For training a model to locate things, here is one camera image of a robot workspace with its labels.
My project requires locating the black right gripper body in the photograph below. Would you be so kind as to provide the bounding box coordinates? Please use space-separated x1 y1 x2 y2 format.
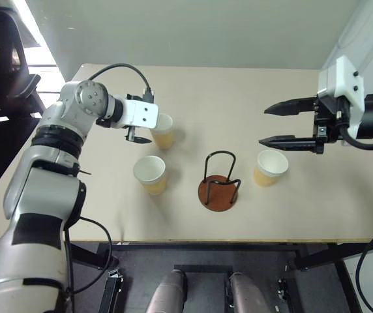
312 94 351 155

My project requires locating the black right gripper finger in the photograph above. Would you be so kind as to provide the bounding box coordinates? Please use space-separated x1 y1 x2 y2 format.
264 97 317 116
258 134 317 153

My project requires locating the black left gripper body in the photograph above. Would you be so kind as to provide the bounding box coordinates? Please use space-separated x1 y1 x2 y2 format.
123 125 139 142

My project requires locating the yellow paper cup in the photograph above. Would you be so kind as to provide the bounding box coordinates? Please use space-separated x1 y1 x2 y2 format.
133 155 168 196
252 149 289 188
149 113 175 150

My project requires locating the black office chair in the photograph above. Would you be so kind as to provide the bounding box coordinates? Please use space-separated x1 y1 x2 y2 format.
0 0 42 190

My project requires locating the dark rounded grey shape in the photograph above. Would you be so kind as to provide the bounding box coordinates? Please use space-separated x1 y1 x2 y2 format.
145 269 189 313
227 271 268 313

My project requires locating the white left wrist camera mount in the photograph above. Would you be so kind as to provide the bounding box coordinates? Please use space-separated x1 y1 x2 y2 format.
120 98 159 130

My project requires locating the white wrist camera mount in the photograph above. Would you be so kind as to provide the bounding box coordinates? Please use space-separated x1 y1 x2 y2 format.
316 55 366 138
120 98 159 130

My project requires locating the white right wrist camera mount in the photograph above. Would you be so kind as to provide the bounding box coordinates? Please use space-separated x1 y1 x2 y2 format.
316 55 366 138

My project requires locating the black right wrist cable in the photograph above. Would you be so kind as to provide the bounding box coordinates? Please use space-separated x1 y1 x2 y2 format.
340 125 373 151

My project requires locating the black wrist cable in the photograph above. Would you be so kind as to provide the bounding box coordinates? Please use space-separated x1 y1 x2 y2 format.
88 63 155 102
340 125 373 151

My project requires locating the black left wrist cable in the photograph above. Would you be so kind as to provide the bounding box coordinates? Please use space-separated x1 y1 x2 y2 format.
88 63 155 102

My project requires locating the wire cup holder brown base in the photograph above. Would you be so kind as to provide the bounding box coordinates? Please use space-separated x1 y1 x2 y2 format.
198 150 243 213

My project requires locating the black left arm lower cable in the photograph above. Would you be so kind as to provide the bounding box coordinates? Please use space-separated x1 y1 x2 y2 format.
63 215 113 296

